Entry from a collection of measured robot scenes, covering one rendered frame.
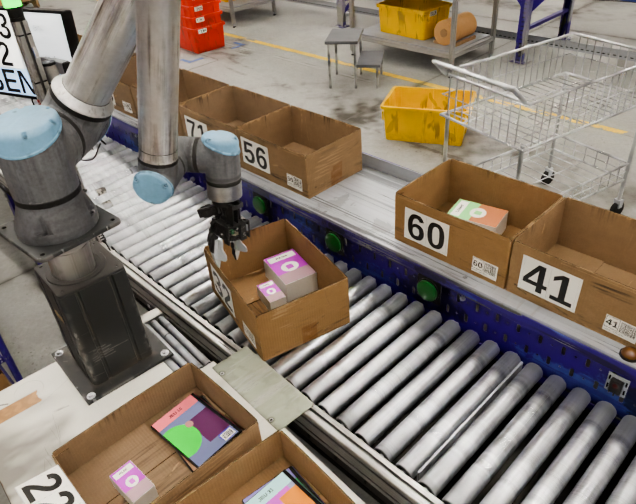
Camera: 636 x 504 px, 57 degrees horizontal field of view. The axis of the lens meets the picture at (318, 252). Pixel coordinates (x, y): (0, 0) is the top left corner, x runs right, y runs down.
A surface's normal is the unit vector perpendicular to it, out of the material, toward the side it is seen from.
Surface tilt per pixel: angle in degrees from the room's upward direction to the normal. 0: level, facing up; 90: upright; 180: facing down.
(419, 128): 94
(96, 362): 90
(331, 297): 91
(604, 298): 90
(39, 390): 0
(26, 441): 0
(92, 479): 1
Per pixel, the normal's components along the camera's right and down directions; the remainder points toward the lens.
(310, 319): 0.51, 0.49
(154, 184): -0.11, 0.65
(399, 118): -0.33, 0.62
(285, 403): -0.07, -0.81
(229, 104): 0.69, 0.38
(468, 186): -0.70, 0.44
